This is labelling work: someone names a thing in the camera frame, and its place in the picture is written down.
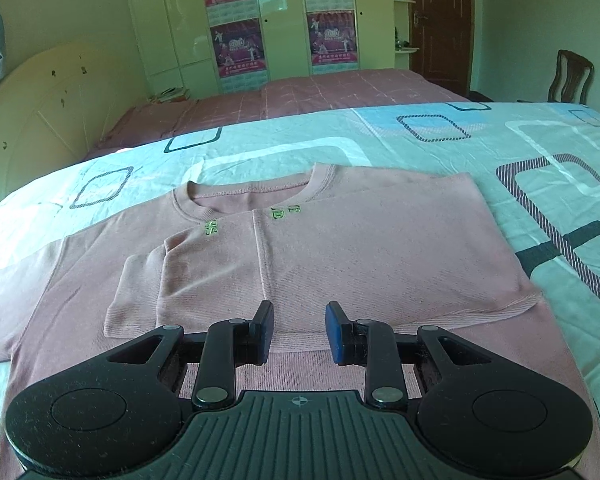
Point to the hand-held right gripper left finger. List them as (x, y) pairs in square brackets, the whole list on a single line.
[(264, 332)]

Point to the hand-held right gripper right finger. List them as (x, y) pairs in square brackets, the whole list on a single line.
[(334, 332)]

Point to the pink shirt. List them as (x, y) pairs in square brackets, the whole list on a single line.
[(360, 240)]

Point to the light blue patterned blanket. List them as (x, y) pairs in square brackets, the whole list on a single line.
[(480, 160)]

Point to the pink bed sheet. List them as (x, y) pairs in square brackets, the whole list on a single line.
[(305, 95)]

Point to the stack of books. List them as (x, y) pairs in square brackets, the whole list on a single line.
[(172, 94)]

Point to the cream corner shelf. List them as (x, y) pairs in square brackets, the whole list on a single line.
[(405, 50)]

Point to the cream arched headboard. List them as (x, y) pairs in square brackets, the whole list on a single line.
[(55, 110)]

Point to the cream wardrobe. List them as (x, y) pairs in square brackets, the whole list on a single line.
[(280, 25)]

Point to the brown wooden door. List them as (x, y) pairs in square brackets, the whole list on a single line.
[(442, 25)]

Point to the wooden chair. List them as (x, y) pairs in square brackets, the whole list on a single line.
[(572, 77)]

